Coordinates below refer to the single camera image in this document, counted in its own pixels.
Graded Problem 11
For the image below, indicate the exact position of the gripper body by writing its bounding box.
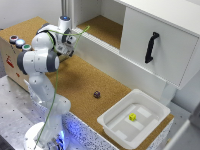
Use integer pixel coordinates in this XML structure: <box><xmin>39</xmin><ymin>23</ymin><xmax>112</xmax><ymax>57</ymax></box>
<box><xmin>54</xmin><ymin>32</ymin><xmax>78</xmax><ymax>58</ymax></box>

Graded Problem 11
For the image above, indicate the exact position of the white cabinet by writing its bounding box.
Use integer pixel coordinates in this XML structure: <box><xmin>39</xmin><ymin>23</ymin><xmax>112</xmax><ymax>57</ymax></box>
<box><xmin>60</xmin><ymin>0</ymin><xmax>200</xmax><ymax>108</ymax></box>

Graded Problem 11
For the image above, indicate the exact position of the green button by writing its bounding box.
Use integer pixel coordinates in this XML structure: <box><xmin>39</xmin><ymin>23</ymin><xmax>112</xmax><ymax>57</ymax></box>
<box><xmin>21</xmin><ymin>43</ymin><xmax>33</xmax><ymax>53</ymax></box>

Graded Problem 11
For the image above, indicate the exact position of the blue button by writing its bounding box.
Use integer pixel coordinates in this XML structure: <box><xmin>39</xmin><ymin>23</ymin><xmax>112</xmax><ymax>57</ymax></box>
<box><xmin>15</xmin><ymin>38</ymin><xmax>27</xmax><ymax>49</ymax></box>

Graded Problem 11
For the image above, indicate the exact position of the red button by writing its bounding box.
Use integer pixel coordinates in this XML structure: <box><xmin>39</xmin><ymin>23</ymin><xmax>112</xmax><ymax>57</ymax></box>
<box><xmin>8</xmin><ymin>34</ymin><xmax>20</xmax><ymax>45</ymax></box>

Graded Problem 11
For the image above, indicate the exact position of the purple block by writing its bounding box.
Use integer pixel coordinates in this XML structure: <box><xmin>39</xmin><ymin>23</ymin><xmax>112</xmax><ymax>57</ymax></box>
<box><xmin>92</xmin><ymin>90</ymin><xmax>101</xmax><ymax>100</ymax></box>

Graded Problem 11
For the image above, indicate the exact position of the white plastic box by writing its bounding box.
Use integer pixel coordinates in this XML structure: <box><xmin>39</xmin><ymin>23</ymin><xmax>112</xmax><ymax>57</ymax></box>
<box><xmin>96</xmin><ymin>87</ymin><xmax>172</xmax><ymax>150</ymax></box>

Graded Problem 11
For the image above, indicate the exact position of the yellow block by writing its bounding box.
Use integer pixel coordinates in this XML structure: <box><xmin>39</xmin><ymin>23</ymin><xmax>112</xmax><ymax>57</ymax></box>
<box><xmin>128</xmin><ymin>112</ymin><xmax>138</xmax><ymax>122</ymax></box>

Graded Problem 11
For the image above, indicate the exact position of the white sliding door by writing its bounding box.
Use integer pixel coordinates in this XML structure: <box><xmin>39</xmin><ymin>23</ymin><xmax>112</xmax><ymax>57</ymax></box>
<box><xmin>118</xmin><ymin>6</ymin><xmax>200</xmax><ymax>91</ymax></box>

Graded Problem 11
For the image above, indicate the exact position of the green cable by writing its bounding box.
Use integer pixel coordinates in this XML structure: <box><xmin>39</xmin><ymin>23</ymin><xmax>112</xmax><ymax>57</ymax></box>
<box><xmin>33</xmin><ymin>25</ymin><xmax>91</xmax><ymax>150</ymax></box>

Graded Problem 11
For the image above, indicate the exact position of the black door handle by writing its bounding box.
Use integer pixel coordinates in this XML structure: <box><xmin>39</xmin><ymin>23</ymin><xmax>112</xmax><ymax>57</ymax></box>
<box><xmin>144</xmin><ymin>31</ymin><xmax>161</xmax><ymax>65</ymax></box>

